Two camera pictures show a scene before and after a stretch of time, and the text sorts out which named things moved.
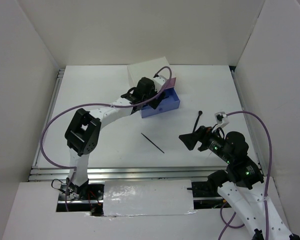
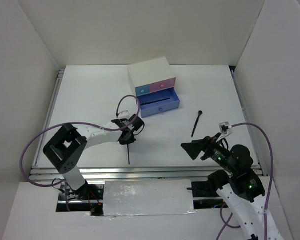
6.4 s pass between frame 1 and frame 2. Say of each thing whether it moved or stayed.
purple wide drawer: stayed
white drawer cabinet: stayed
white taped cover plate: stayed
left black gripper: moved
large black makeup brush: stayed
